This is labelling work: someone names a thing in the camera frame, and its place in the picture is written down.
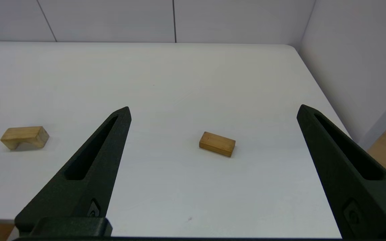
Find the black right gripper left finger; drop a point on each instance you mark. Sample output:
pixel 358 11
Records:
pixel 79 197

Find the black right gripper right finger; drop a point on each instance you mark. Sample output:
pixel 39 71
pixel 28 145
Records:
pixel 357 194

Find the arched wooden building block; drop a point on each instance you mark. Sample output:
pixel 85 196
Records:
pixel 23 134

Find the rectangular wooden building block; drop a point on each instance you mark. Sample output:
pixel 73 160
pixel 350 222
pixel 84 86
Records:
pixel 217 143

